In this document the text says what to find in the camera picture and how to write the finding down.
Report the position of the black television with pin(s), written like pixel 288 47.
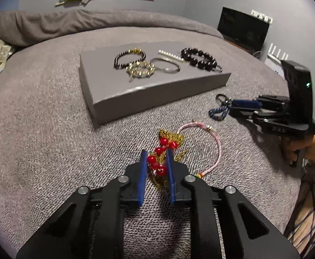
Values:
pixel 241 27

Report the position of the person's leg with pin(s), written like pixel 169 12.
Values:
pixel 308 221

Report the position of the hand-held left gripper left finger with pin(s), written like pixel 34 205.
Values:
pixel 142 183

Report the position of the wooden television stand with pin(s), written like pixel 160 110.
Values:
pixel 245 48

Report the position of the grey bed blanket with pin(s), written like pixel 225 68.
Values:
pixel 52 140

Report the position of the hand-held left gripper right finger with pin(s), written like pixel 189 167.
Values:
pixel 170 178

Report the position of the silver bangle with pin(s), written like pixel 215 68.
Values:
pixel 169 71

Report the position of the grey duvet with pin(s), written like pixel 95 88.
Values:
pixel 92 27

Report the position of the grey paper tag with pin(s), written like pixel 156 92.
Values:
pixel 85 1

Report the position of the grey box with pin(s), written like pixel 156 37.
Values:
pixel 106 86

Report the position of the white wall hooks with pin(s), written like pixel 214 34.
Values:
pixel 261 16

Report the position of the white router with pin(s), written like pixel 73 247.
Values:
pixel 274 59

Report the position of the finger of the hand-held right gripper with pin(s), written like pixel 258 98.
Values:
pixel 243 112
pixel 246 104

